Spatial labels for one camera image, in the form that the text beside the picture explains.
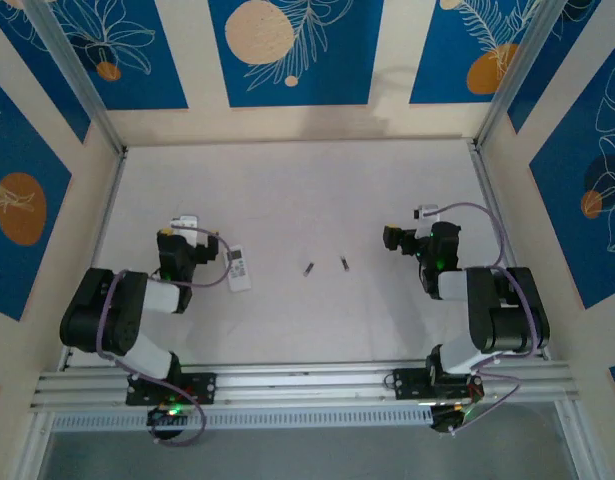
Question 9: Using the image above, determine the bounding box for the white remote control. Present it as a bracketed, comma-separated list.
[222, 242, 253, 294]

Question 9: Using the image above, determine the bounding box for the black controller board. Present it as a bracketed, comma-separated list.
[428, 402, 476, 437]
[146, 403, 189, 442]

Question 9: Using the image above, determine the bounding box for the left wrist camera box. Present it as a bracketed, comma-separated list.
[170, 214, 200, 243]

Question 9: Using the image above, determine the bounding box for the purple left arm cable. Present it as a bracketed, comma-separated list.
[95, 225, 235, 448]

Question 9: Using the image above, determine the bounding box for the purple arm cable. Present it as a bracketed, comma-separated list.
[436, 201, 541, 435]
[95, 225, 235, 448]

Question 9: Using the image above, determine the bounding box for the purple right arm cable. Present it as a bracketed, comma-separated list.
[436, 201, 541, 435]

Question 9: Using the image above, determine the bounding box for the aluminium side rail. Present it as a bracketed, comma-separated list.
[467, 141, 554, 362]
[60, 149, 129, 372]

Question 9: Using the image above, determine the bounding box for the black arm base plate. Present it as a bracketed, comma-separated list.
[392, 367, 485, 402]
[125, 372, 219, 407]

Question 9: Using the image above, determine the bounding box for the blue floral wall panel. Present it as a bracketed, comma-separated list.
[49, 0, 190, 112]
[408, 0, 554, 106]
[208, 0, 386, 108]
[0, 71, 74, 322]
[528, 48, 615, 310]

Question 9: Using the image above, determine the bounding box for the aluminium frame post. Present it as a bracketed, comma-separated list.
[473, 0, 577, 147]
[25, 0, 127, 157]

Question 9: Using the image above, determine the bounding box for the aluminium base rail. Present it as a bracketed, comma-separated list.
[29, 360, 582, 414]

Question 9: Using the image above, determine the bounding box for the grey slotted cable duct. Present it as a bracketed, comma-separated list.
[49, 408, 434, 432]

